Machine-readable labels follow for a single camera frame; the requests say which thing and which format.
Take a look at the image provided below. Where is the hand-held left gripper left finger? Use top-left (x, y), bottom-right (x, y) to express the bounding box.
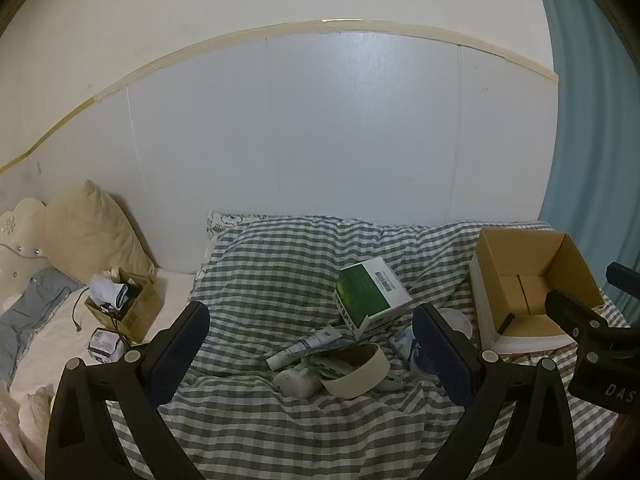
top-left (45, 301), bottom-right (211, 480)

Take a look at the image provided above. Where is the blue label plastic container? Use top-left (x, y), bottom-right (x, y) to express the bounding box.
top-left (391, 308), bottom-right (473, 386)

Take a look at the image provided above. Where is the large cardboard box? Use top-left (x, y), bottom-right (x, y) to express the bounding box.
top-left (469, 227), bottom-right (606, 358)

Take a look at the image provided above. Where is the floral print pillow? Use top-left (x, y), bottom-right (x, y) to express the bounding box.
top-left (206, 210), bottom-right (251, 241)

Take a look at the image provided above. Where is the beige masking tape roll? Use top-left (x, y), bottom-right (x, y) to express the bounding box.
top-left (320, 343), bottom-right (391, 401)

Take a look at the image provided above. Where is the green and white carton box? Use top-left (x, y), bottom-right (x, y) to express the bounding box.
top-left (334, 257), bottom-right (413, 341)

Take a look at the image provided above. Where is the white bed sheet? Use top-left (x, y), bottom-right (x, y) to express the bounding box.
top-left (0, 270), bottom-right (201, 480)

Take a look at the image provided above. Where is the beige pillow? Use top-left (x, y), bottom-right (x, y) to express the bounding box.
top-left (44, 179), bottom-right (157, 286)

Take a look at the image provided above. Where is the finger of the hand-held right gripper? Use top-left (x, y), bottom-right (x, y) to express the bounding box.
top-left (544, 289), bottom-right (615, 357)
top-left (606, 262), bottom-right (640, 306)

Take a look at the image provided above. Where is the grey garment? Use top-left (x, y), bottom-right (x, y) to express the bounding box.
top-left (0, 267), bottom-right (86, 386)

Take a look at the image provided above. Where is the black cable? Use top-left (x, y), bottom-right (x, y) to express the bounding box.
top-left (71, 287), bottom-right (92, 333)

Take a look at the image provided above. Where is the teal curtain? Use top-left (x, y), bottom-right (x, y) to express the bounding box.
top-left (529, 0), bottom-right (640, 321)

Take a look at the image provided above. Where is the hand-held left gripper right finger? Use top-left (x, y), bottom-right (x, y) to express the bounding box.
top-left (411, 303), bottom-right (578, 480)

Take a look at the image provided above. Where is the white toothpaste tube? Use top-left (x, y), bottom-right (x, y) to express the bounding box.
top-left (266, 326), bottom-right (344, 371)

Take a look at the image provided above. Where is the grey white checkered blanket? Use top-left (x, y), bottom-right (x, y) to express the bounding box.
top-left (107, 215), bottom-right (636, 480)

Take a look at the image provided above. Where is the teal packet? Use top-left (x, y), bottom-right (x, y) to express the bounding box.
top-left (300, 340), bottom-right (366, 378)

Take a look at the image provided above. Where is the small cardboard box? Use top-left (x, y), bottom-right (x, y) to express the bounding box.
top-left (84, 267), bottom-right (163, 343)

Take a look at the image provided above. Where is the purple and white packet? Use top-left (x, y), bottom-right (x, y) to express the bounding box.
top-left (89, 328), bottom-right (126, 365)

